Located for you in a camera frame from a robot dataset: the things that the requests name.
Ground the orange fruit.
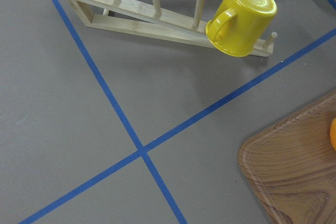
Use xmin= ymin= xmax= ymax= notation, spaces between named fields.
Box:
xmin=329 ymin=118 xmax=336 ymax=150

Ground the brown wood-grain tray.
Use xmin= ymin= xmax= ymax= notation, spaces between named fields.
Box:
xmin=237 ymin=92 xmax=335 ymax=223

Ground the blue tape line lengthwise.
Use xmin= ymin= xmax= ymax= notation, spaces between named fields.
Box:
xmin=51 ymin=0 xmax=187 ymax=223

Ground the blue tape line crosswise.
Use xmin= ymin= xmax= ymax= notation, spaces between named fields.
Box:
xmin=21 ymin=29 xmax=335 ymax=223

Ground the wooden dish drying rack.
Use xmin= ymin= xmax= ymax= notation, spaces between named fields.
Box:
xmin=67 ymin=0 xmax=277 ymax=57

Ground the yellow plastic mug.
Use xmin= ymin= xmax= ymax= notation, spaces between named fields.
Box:
xmin=205 ymin=0 xmax=278 ymax=57

